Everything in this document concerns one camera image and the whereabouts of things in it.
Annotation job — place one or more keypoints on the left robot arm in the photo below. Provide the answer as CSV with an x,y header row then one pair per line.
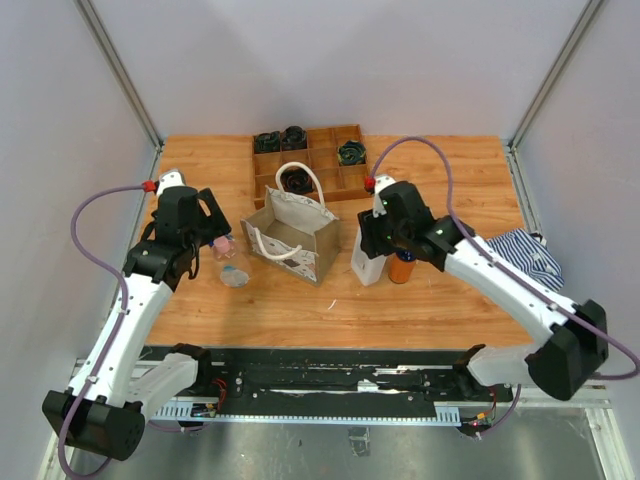
x,y
103,410

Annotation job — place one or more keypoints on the pink cap clear bottle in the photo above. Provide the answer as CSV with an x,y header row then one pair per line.
x,y
223,248

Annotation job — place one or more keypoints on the black white striped cloth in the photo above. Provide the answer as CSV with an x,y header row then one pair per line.
x,y
539,238

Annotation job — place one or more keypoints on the white bottle grey cap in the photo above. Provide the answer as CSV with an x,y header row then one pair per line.
x,y
367,270

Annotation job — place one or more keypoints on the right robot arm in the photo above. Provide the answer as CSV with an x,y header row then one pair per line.
x,y
565,351

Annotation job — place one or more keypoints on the black rolled sock behind bag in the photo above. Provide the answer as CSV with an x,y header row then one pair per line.
x,y
296,180

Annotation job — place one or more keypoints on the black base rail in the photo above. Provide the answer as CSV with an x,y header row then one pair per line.
x,y
337,384

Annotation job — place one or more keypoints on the black rolled sock left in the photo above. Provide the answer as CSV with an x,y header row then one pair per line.
x,y
267,142

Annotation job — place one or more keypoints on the round clear container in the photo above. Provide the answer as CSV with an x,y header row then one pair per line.
x,y
234,277

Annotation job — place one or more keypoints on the dark green rolled sock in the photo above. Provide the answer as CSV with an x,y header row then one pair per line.
x,y
351,153

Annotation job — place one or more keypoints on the blue spray bottle orange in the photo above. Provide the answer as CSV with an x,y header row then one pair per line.
x,y
401,267

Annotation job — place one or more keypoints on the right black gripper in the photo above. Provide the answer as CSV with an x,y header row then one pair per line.
x,y
369,220

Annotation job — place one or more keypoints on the wooden compartment tray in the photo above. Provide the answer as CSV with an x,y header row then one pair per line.
x,y
338,183

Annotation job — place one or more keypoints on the blue striped cloth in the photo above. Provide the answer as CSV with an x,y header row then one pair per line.
x,y
529,256

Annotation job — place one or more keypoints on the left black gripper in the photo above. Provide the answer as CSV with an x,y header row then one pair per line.
x,y
215,223

